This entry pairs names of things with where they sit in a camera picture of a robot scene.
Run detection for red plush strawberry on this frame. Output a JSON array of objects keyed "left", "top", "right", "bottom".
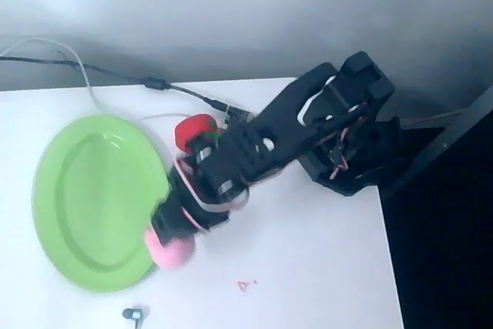
[{"left": 174, "top": 112, "right": 223, "bottom": 153}]

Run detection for black and white cables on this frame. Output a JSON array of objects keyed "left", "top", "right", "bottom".
[{"left": 0, "top": 36, "right": 190, "bottom": 122}]

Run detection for silver black earbud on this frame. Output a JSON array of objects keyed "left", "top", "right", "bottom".
[{"left": 122, "top": 305, "right": 149, "bottom": 323}]

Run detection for dark furniture beside table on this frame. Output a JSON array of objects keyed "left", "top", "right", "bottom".
[{"left": 377, "top": 86, "right": 493, "bottom": 329}]

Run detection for pink round toy fruit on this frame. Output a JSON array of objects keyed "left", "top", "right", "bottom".
[{"left": 143, "top": 227, "right": 196, "bottom": 272}]

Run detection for thin grey cable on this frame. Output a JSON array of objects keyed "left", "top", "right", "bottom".
[{"left": 400, "top": 108, "right": 475, "bottom": 127}]

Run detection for red white servo cable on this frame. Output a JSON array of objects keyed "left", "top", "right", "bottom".
[{"left": 174, "top": 100, "right": 371, "bottom": 230}]

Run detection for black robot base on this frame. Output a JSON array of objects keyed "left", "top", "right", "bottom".
[{"left": 299, "top": 116, "right": 404, "bottom": 197}]

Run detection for small controller circuit board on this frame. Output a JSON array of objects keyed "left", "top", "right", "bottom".
[{"left": 223, "top": 105, "right": 257, "bottom": 125}]

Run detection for black power cable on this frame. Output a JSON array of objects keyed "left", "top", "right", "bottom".
[{"left": 0, "top": 49, "right": 229, "bottom": 112}]

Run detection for green oval plate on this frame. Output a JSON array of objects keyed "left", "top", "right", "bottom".
[{"left": 32, "top": 114, "right": 171, "bottom": 294}]

